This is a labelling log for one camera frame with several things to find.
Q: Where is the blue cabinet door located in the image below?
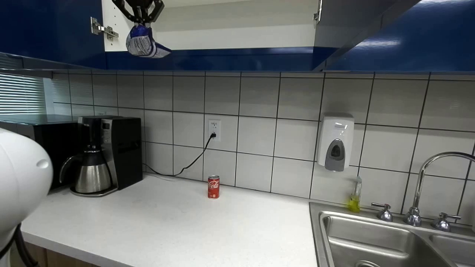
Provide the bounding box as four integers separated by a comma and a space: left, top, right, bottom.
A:
310, 0, 422, 73

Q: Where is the white soap dispenser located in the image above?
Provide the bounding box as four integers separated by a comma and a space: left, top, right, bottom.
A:
318, 116, 355, 172

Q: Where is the black steel coffee maker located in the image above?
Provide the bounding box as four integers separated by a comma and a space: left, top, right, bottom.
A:
79, 116, 143, 190

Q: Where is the red soda can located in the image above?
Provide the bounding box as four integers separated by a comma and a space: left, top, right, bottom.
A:
208, 175, 220, 199

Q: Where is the black microwave oven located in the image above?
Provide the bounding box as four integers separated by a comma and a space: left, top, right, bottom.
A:
0, 122, 82, 190

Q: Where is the chrome sink faucet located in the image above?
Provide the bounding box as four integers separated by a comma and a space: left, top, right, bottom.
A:
361, 151, 475, 227

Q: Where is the white wall outlet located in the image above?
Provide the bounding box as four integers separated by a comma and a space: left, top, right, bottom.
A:
208, 119, 221, 141

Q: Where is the black power cord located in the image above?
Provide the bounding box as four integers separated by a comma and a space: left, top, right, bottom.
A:
143, 131, 220, 178

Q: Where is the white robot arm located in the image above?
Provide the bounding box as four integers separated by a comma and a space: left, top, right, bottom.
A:
0, 0, 165, 255

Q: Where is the blue snack packet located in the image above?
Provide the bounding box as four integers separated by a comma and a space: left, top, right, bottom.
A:
126, 25, 171, 58

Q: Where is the yellow dish soap bottle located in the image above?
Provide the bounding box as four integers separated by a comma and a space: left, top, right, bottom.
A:
346, 180, 362, 214

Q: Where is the stainless steel double sink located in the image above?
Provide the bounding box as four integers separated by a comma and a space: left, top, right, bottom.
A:
309, 202, 475, 267

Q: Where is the open blue upper cabinet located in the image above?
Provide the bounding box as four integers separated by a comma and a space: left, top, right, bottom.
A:
0, 0, 475, 74

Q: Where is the steel coffee carafe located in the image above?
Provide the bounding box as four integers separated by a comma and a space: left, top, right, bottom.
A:
60, 145, 113, 196

